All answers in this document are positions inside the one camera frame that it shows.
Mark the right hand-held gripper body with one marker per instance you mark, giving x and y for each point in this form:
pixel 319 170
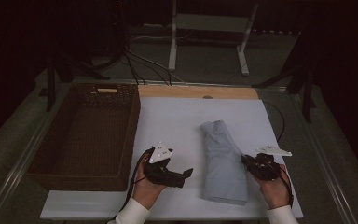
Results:
pixel 267 168

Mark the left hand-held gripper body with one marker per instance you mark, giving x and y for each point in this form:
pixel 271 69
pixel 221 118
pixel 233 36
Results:
pixel 160 154

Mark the light blue garment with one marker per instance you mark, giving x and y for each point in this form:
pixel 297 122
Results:
pixel 223 168

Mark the brown woven basket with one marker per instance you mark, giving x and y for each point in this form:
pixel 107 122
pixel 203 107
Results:
pixel 87 140

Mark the person's right hand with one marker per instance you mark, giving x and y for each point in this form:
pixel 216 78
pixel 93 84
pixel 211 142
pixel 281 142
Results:
pixel 275 193

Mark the person's left hand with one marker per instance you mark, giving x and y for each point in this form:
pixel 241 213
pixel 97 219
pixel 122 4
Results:
pixel 147 193

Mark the white table mat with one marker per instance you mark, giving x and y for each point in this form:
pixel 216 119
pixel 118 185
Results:
pixel 174 124

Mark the black tripod stand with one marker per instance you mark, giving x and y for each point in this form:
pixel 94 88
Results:
pixel 306 93
pixel 51 87

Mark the white metal stand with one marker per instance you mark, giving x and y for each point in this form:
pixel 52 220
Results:
pixel 211 23

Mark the metal frame rail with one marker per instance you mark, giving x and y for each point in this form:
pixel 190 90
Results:
pixel 326 161
pixel 15 174

